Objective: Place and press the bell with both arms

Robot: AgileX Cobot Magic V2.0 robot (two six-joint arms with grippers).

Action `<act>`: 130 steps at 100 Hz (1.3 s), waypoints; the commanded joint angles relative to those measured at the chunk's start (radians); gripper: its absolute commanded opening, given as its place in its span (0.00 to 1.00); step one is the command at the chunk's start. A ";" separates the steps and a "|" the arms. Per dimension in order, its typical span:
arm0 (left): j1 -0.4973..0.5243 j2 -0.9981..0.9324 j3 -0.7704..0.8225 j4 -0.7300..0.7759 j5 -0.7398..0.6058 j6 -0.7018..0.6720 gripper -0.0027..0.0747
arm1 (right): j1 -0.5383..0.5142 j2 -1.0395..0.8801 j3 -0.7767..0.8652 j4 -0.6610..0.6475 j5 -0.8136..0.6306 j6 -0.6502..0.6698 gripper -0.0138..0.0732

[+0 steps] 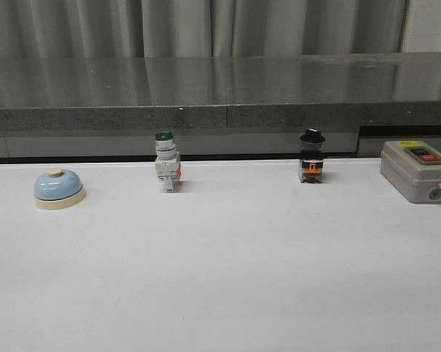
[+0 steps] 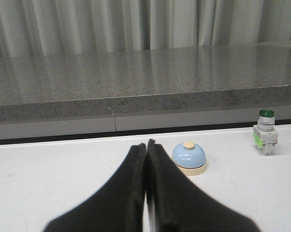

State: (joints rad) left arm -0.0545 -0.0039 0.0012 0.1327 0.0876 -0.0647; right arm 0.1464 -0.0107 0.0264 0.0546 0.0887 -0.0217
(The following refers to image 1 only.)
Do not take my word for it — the blue and cream desk bell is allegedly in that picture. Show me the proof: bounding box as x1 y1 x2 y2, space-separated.
34 167 86 210

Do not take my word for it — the grey stone counter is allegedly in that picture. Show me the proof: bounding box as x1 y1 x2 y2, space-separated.
0 53 441 160

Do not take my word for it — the grey curtain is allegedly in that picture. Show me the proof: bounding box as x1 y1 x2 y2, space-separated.
0 1 441 59

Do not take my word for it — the green pushbutton switch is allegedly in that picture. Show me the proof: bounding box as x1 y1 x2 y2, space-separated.
155 131 182 192

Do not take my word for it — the black rotary selector switch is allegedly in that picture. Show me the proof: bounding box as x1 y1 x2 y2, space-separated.
298 128 325 183

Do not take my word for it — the grey on off switch box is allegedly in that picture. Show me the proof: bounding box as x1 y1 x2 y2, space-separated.
380 140 441 203

